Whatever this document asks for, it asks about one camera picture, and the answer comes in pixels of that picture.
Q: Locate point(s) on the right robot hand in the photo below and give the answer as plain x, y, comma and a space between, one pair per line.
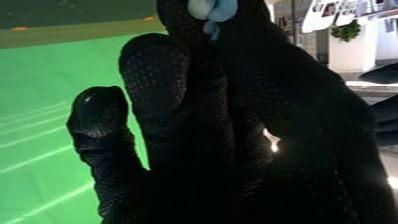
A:
249, 133

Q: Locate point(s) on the dark mat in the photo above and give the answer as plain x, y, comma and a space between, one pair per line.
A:
71, 11

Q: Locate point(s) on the green plant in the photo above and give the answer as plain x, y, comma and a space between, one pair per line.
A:
347, 31

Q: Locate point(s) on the blue flower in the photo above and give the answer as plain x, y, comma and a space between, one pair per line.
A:
213, 10

